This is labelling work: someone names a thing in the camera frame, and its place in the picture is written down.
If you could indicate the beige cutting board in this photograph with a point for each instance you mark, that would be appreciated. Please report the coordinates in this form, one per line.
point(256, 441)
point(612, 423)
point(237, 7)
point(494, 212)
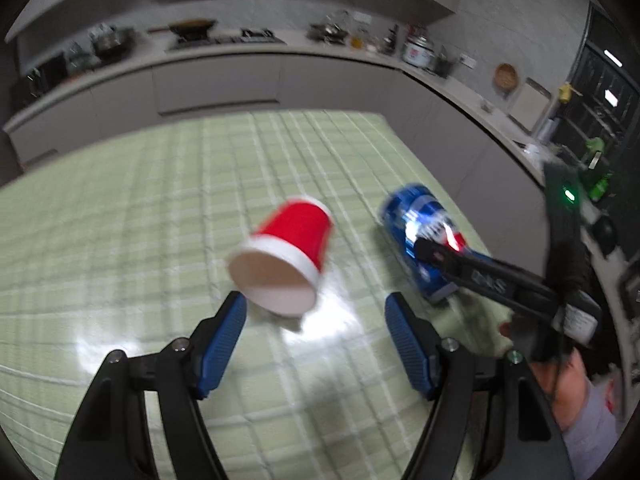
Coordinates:
point(530, 106)

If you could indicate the round bamboo strainer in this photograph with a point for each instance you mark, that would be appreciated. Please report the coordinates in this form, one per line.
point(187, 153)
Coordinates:
point(506, 77)

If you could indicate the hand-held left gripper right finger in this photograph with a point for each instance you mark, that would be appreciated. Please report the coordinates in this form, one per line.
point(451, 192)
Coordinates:
point(407, 345)

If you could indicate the black utensil holder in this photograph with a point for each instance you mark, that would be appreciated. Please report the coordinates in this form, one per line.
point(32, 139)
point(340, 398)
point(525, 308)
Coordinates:
point(443, 66)

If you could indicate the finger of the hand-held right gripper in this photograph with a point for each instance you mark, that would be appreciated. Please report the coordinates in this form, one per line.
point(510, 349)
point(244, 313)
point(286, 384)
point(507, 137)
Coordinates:
point(500, 285)

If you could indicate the black gas stove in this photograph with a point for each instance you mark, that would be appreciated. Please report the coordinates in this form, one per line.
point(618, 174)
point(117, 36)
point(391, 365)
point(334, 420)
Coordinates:
point(255, 38)

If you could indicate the green bottle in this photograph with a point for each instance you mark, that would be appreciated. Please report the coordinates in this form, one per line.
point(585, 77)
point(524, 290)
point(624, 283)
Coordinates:
point(600, 187)

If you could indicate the blue drink can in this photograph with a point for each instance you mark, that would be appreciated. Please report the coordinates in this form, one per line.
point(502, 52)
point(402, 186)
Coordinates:
point(405, 210)

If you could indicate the white wall socket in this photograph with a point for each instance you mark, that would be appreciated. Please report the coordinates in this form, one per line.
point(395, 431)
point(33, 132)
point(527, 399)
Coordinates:
point(467, 61)
point(361, 17)

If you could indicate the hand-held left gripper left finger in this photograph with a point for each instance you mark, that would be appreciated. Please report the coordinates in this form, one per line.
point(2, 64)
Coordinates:
point(225, 340)

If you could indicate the dark wok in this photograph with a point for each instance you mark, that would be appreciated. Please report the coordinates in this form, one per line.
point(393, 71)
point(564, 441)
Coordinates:
point(192, 26)

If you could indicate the person's right forearm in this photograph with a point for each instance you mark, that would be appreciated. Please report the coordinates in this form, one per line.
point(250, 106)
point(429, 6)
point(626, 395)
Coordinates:
point(592, 435)

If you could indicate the grey ceramic jar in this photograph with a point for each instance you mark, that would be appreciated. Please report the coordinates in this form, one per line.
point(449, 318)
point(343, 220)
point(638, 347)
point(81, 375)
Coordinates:
point(80, 56)

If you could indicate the black toaster oven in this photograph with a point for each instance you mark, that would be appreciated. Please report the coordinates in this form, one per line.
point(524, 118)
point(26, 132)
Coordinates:
point(45, 74)

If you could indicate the grey pot with lid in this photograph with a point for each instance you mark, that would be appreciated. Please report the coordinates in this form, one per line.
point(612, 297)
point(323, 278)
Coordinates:
point(112, 42)

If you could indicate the dark glass bottle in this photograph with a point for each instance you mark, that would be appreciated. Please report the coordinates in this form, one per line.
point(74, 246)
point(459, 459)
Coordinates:
point(390, 40)

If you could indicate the person's right hand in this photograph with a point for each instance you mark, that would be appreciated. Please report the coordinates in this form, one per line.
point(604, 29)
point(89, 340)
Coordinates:
point(567, 385)

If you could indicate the white rice cooker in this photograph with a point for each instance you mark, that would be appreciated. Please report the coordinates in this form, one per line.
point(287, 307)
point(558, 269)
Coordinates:
point(417, 50)

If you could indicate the green tiled island counter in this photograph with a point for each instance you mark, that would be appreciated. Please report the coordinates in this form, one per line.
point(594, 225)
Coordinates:
point(150, 210)

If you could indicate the yellow oil bottle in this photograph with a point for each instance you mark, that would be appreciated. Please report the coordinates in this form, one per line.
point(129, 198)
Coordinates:
point(357, 40)

